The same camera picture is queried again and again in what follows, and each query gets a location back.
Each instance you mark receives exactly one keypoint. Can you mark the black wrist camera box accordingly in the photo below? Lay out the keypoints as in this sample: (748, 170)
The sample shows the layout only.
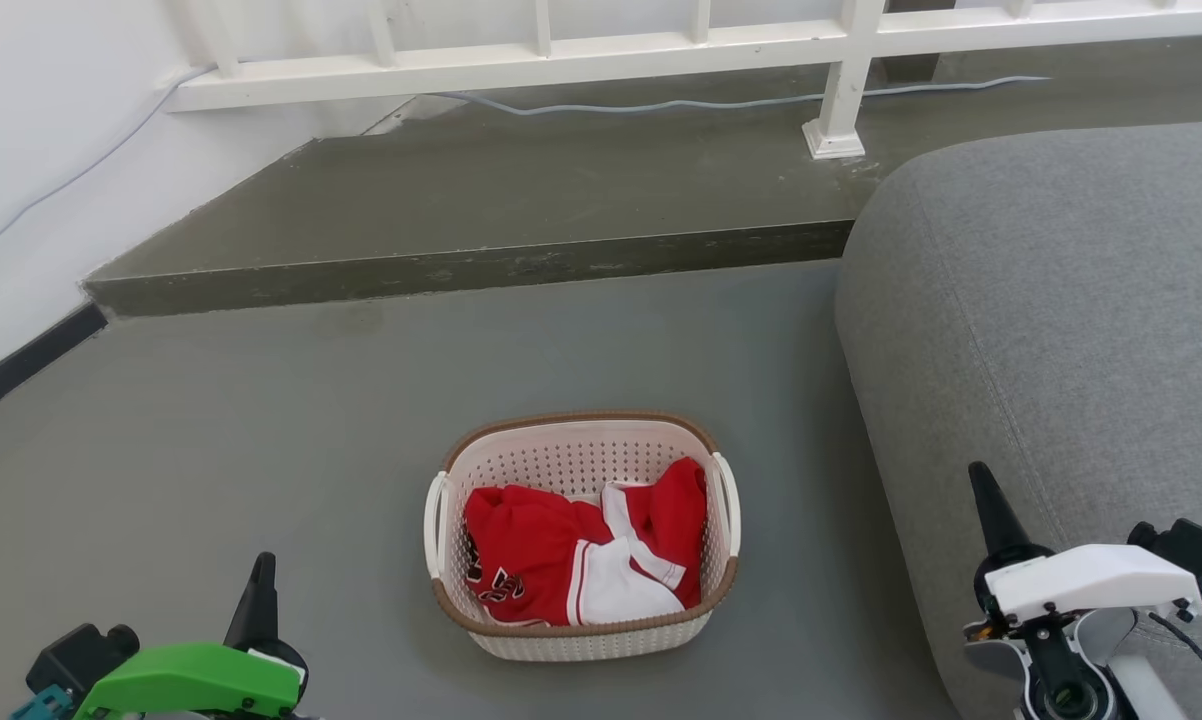
(81, 655)
(1186, 550)

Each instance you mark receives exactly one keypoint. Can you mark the dark post behind railing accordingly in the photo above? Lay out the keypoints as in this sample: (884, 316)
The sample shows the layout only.
(911, 40)

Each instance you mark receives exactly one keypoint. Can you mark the grey fabric sofa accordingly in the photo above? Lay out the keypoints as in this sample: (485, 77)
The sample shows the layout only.
(1061, 340)

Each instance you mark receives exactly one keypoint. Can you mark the black baseboard strip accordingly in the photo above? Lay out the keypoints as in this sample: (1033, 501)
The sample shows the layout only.
(21, 365)

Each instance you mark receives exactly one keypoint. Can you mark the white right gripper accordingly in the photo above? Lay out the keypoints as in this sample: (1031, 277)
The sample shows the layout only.
(1091, 585)

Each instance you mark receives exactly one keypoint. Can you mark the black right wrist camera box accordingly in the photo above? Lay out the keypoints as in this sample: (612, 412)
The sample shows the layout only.
(1186, 550)

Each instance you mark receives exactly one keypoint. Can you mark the white railing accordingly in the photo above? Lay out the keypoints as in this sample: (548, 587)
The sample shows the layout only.
(841, 50)

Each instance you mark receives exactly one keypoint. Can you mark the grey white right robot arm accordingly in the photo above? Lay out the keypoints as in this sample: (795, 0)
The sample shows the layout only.
(1061, 675)

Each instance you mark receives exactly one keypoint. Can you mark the red and white jersey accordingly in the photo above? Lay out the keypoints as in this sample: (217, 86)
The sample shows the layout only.
(656, 530)

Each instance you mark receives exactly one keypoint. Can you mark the white plastic laundry basket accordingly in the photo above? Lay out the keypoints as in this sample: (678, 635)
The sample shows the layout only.
(581, 450)

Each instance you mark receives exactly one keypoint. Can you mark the red basketball jersey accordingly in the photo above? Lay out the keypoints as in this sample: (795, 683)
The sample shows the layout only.
(526, 555)

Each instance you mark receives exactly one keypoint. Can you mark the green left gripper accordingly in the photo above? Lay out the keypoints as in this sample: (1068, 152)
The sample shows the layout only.
(196, 680)

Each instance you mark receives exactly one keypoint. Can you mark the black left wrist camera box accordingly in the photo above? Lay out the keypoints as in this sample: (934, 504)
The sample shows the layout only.
(81, 655)

